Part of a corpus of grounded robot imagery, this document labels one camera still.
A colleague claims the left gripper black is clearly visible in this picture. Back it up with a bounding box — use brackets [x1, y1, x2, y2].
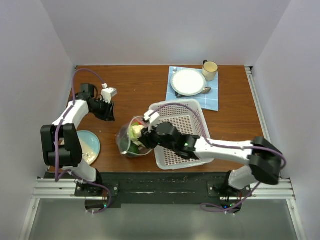
[89, 97, 115, 122]

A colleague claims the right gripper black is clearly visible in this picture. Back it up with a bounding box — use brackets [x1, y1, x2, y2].
[139, 121, 177, 153]

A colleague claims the fake white cauliflower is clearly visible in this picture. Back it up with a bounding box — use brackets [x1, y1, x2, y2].
[127, 125, 145, 146]

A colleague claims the fake green pepper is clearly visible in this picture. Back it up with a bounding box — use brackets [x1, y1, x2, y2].
[124, 144, 140, 158]

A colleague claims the clear zip top bag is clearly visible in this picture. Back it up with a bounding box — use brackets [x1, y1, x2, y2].
[116, 116, 152, 158]

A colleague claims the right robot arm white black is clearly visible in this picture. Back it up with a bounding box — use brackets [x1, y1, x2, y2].
[138, 122, 284, 197]

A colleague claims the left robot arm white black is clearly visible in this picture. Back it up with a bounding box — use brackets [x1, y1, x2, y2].
[40, 83, 117, 196]

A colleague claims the blue beige ceramic plate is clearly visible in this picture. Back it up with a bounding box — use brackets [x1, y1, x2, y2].
[77, 130, 101, 165]

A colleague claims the white perforated plastic basket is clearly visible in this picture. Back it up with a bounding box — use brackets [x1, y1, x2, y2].
[149, 98, 214, 170]

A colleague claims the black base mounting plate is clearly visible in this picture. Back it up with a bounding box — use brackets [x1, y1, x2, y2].
[74, 172, 258, 211]

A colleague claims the white paper plate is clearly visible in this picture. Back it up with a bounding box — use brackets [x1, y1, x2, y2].
[170, 69, 206, 97]

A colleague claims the metal spoon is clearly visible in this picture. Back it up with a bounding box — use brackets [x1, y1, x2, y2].
[201, 87, 212, 95]

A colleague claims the cream enamel mug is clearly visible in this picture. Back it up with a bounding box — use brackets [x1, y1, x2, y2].
[202, 60, 219, 82]

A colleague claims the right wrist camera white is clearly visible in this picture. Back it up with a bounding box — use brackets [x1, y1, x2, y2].
[143, 109, 160, 133]

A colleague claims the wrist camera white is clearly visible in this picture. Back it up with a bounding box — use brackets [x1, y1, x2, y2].
[143, 109, 160, 133]
[101, 87, 118, 104]

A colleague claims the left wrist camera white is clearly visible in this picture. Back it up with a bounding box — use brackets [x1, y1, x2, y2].
[101, 87, 118, 104]

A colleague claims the aluminium frame rail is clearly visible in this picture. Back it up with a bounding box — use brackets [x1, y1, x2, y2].
[31, 179, 296, 200]

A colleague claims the right side aluminium rail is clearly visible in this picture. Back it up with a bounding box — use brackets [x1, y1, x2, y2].
[244, 65, 283, 179]

